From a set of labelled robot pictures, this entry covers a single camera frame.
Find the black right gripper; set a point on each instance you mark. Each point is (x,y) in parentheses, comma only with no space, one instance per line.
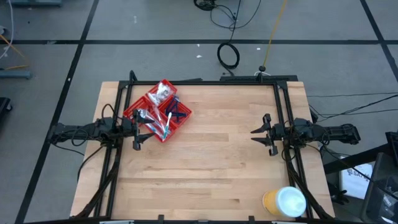
(280,132)

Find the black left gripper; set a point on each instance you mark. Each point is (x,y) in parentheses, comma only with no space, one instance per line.
(129,129)

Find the red white toothbrush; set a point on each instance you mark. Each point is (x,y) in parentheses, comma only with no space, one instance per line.
(158,116)

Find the teal white toothbrush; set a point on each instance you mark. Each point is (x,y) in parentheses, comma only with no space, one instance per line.
(168,123)

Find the white vanity pack bag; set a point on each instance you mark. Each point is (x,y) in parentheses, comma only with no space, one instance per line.
(155,99)
(164,88)

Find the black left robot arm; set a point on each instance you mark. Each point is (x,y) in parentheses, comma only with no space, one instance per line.
(87,129)

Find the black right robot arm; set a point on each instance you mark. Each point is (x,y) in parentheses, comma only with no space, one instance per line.
(335,132)

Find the red plastic mesh basket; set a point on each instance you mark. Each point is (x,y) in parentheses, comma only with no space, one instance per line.
(132,107)
(186,109)
(172,130)

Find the clear plastic packets in tray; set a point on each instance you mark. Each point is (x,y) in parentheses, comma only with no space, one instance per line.
(173,88)

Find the yellow canister white lid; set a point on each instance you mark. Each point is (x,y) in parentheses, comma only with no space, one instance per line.
(290,202)

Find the black desk bar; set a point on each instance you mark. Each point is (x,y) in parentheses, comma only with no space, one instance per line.
(348,163)

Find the black clamp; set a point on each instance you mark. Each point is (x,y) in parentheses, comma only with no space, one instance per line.
(340,196)

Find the white printed box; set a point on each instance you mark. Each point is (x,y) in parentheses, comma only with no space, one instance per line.
(354,183)

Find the black plastic bin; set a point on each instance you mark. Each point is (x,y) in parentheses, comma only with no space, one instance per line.
(385,186)

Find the grey stand foot bar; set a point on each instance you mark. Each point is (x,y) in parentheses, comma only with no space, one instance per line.
(15,74)
(37,2)

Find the black chair base part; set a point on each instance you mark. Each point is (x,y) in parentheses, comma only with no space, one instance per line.
(4,104)

